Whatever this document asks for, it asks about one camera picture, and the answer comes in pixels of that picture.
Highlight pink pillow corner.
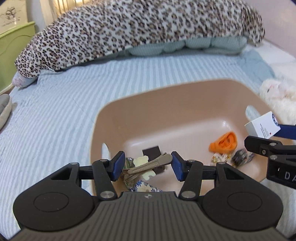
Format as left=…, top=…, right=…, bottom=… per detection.
left=12, top=72, right=37, bottom=88

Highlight dark small cube box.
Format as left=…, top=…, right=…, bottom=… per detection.
left=142, top=146, right=165, bottom=174

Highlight orange fabric pouch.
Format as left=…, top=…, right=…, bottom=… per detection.
left=208, top=132, right=238, bottom=154

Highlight white fluffy plush toy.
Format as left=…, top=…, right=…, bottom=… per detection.
left=259, top=79, right=296, bottom=126

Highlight cartoon printed small box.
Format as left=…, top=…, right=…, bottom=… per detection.
left=231, top=149, right=255, bottom=167

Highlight green wooden headboard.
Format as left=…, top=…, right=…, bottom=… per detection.
left=1, top=22, right=35, bottom=90

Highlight leopard print blanket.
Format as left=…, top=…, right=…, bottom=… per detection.
left=15, top=1, right=265, bottom=79

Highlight teal quilted comforter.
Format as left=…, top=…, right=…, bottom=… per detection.
left=127, top=36, right=247, bottom=57

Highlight white storage box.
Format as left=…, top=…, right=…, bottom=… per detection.
left=0, top=0, right=28, bottom=33

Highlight grey cushion slipper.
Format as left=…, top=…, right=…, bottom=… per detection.
left=0, top=94, right=12, bottom=130

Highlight beige plastic storage basket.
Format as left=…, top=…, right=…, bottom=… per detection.
left=90, top=79, right=287, bottom=197

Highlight blue striped bed sheet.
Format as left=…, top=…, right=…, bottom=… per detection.
left=1, top=42, right=295, bottom=238

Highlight green patterned pouch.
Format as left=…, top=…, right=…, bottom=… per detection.
left=120, top=157, right=140, bottom=192

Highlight white blue carton box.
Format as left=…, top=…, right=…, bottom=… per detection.
left=245, top=111, right=281, bottom=139

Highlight blue white patterned packet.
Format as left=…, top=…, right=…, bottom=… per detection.
left=129, top=180, right=162, bottom=192

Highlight pink padded bed guard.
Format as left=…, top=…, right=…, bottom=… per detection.
left=246, top=0, right=295, bottom=56

